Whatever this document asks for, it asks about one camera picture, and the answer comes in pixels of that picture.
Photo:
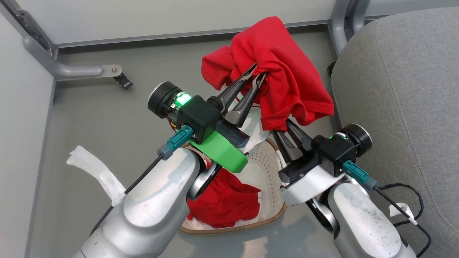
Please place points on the black frame foot clip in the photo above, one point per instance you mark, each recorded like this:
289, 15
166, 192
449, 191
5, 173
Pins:
123, 81

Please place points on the white fabric strip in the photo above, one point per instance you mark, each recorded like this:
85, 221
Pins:
96, 168

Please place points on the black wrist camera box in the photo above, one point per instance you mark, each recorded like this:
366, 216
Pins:
197, 116
335, 152

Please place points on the red garment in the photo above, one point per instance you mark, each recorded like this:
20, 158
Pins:
226, 204

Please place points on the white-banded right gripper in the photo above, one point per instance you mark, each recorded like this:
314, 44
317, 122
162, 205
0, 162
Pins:
308, 184

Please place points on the small black sofa foot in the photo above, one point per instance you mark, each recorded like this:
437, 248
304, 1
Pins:
331, 68

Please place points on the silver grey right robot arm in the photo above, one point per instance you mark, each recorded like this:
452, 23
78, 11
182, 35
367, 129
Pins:
362, 225

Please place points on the cream perforated laundry basket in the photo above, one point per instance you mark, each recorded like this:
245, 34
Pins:
267, 172

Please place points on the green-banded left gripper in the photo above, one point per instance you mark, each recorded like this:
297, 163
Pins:
224, 152

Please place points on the black round wrist motor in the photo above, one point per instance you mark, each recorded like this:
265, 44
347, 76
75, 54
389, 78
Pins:
161, 98
360, 138

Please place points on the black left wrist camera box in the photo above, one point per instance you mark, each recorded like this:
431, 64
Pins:
197, 116

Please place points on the grey metal frame double post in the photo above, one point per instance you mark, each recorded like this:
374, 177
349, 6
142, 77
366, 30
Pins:
339, 25

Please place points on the grey metal frame leg bracket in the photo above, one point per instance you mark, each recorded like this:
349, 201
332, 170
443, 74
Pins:
71, 71

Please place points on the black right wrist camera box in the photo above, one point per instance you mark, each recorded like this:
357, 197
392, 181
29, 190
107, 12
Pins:
335, 152

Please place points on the black round left wrist motor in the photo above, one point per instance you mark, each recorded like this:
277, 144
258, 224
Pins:
161, 98

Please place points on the black round right wrist motor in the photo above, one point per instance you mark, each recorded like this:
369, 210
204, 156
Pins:
360, 138

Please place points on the red t-shirt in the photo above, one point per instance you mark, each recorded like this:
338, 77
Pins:
279, 64

